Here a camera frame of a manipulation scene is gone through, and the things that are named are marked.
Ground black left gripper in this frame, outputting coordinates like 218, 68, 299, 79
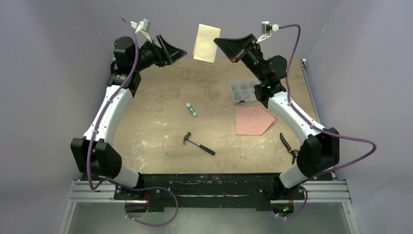
132, 35, 186, 72

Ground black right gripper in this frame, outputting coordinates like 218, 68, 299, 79
215, 34, 267, 83

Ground white green glue stick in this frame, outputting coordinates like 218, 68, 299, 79
186, 103, 197, 117

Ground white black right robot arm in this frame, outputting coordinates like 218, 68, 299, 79
213, 34, 339, 198

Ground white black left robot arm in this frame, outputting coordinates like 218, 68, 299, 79
70, 35, 187, 199

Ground clear plastic screw organizer box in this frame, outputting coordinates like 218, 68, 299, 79
229, 78, 261, 104

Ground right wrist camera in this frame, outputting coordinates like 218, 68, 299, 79
256, 21, 280, 44

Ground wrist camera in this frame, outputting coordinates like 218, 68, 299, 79
256, 21, 280, 44
130, 19, 153, 45

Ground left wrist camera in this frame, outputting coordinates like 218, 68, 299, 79
130, 19, 153, 45

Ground black handled hammer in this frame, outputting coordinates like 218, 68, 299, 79
183, 132, 216, 156

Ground black handled pliers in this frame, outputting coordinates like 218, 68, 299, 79
280, 133, 300, 165

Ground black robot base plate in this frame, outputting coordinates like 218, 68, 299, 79
80, 173, 333, 214

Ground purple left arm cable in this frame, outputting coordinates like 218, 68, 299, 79
86, 16, 179, 227

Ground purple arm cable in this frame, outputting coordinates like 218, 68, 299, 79
86, 16, 179, 227
274, 24, 377, 220

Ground aluminium frame rail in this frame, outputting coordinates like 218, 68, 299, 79
58, 58, 360, 234

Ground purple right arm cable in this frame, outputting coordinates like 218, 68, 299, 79
274, 24, 377, 220

